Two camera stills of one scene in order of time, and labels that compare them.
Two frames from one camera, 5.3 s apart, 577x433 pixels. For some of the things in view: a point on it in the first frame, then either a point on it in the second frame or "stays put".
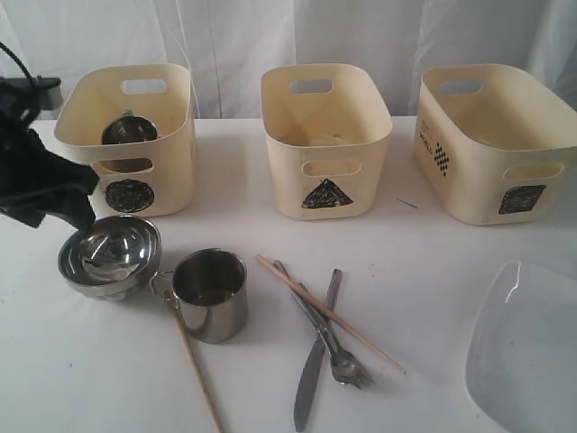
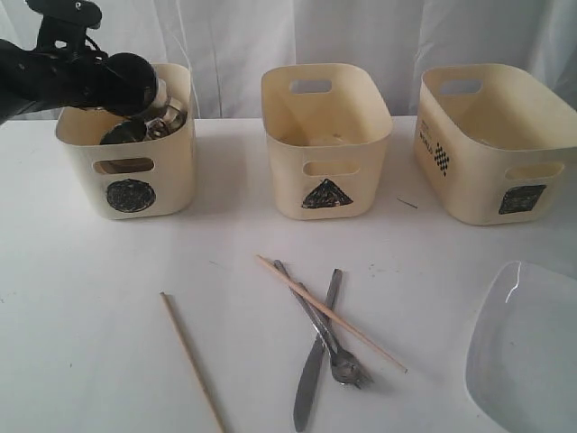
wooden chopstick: [182, 334] stays put
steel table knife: [313, 365] stays put
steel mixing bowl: [119, 254] → [165, 124]
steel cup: [129, 128] stays put
